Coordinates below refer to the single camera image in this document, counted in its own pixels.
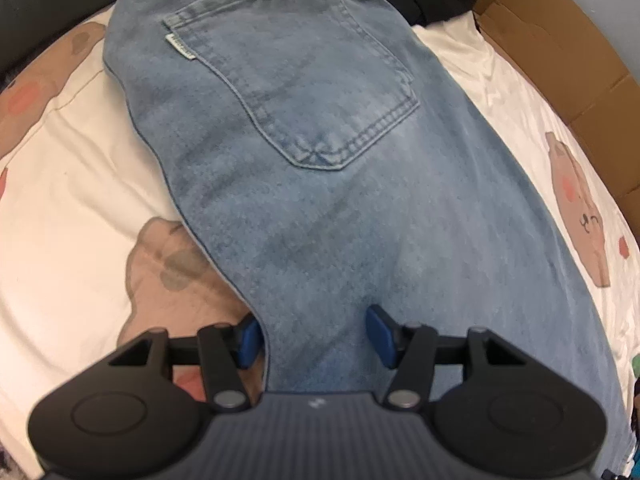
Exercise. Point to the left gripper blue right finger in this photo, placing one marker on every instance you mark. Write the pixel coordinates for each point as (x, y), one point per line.
(412, 351)

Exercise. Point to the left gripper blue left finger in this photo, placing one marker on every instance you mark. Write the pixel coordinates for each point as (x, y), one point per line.
(220, 365)

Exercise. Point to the blue denim pants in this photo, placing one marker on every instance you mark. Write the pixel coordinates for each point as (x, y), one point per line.
(326, 161)

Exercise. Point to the cream bear print bedsheet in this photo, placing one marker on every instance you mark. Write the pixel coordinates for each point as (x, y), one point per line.
(88, 231)

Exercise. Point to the brown cardboard sheet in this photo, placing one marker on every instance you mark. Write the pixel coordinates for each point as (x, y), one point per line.
(584, 80)

